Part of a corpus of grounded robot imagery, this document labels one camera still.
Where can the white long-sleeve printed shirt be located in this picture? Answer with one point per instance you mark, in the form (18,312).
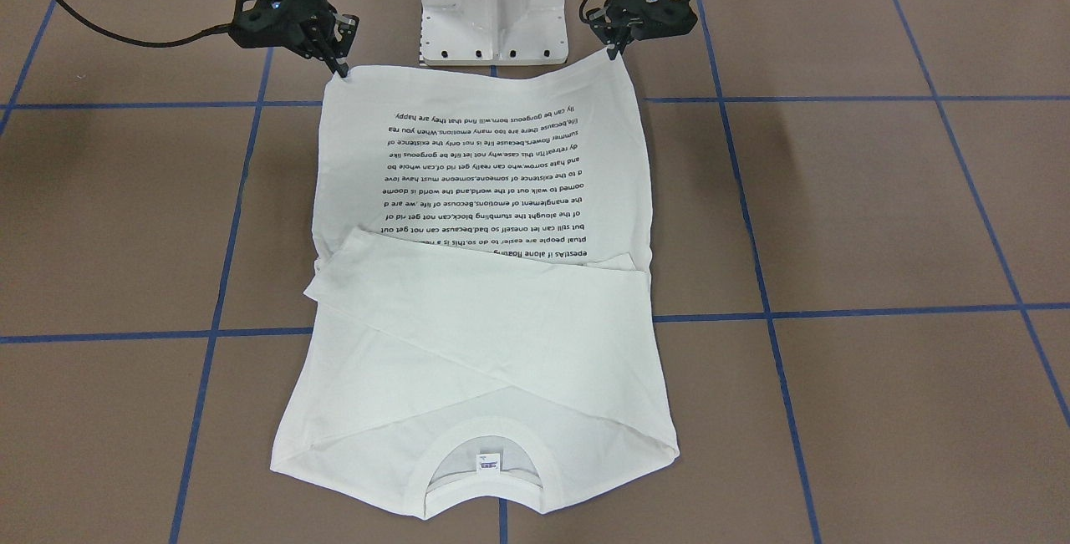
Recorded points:
(484,324)

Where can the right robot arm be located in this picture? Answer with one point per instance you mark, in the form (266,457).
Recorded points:
(310,28)

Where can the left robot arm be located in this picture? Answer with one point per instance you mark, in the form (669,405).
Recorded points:
(618,23)

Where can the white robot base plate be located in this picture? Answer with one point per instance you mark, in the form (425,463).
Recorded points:
(493,32)

